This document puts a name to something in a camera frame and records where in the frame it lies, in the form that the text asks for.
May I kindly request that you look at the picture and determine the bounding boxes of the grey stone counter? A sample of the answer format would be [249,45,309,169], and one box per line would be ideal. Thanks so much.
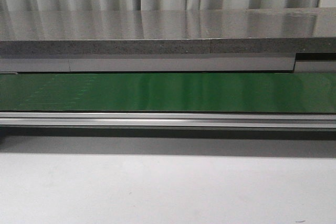
[1,8,335,72]

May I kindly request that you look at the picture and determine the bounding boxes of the aluminium conveyor side rail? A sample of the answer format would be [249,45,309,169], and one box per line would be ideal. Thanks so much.
[1,112,335,130]

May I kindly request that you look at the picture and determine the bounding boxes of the green conveyor belt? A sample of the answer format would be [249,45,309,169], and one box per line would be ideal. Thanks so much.
[1,73,335,113]

